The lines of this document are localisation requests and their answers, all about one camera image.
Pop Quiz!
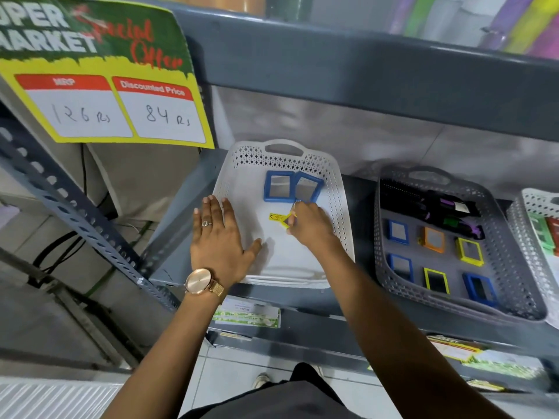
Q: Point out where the person's right hand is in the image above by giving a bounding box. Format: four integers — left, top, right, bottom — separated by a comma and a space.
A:
286, 200, 340, 257

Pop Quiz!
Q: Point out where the person's left hand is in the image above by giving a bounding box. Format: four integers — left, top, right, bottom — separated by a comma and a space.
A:
190, 195, 263, 287

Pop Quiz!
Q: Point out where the yellow framed small mirror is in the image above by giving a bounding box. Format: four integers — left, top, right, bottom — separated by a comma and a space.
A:
423, 267, 451, 295
455, 237, 485, 267
268, 211, 298, 230

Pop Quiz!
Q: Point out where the white perforated plastic basket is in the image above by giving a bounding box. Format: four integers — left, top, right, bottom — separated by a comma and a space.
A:
211, 139, 355, 289
507, 188, 559, 304

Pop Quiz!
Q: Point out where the person's right forearm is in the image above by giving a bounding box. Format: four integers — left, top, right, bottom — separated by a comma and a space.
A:
321, 245, 515, 419

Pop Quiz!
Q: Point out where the person's left forearm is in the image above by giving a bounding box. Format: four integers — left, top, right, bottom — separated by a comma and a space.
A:
101, 287, 229, 419

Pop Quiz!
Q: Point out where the blue framed small mirror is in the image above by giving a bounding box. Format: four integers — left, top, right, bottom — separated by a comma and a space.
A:
263, 170, 298, 203
383, 219, 410, 246
463, 272, 499, 308
387, 253, 414, 283
293, 172, 325, 204

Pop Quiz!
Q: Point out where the rose gold wristwatch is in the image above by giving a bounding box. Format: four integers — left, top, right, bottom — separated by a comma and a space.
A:
183, 268, 228, 304

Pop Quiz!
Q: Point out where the green white shelf label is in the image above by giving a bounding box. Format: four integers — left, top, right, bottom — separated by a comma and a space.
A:
463, 350, 544, 381
213, 297, 281, 329

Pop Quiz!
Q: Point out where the beige cardboard panel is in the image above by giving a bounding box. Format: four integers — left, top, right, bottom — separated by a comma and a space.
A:
85, 143, 206, 223

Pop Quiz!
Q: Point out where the pile of black packaged combs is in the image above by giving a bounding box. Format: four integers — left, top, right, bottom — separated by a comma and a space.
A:
379, 179, 486, 240

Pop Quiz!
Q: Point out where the orange framed small mirror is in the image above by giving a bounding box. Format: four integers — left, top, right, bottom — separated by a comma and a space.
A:
418, 226, 446, 254

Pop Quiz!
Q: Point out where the person's dark clothing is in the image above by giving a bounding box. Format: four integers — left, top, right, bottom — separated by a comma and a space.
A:
180, 362, 365, 419

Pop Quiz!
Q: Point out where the grey metal shelf rack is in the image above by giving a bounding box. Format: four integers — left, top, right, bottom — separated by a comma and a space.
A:
140, 0, 559, 395

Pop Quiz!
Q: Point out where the green yellow offer sign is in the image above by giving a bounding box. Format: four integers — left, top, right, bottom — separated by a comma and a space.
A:
0, 0, 215, 150

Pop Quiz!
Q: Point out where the yellow white shelf label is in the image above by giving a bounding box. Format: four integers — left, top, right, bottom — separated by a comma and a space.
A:
426, 335, 484, 363
466, 379, 507, 393

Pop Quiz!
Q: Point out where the grey perforated plastic basket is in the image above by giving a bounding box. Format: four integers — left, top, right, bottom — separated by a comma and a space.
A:
374, 165, 548, 323

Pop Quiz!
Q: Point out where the white corrugated panel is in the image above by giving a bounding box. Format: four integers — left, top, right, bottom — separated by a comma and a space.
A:
0, 376, 132, 419

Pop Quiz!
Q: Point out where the green packaged item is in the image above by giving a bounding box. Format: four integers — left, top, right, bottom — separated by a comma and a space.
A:
528, 212, 556, 253

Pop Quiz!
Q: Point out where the red packaged item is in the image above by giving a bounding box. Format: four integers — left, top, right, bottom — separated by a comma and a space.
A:
546, 216, 559, 257

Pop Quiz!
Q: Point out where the row of coloured paper rolls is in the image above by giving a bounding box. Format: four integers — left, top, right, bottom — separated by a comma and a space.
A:
386, 0, 559, 61

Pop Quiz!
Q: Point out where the grey slotted angle post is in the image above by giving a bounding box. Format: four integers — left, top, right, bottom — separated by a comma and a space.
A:
0, 102, 181, 312

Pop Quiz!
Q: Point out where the black cable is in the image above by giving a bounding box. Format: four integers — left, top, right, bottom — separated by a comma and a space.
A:
27, 144, 153, 289

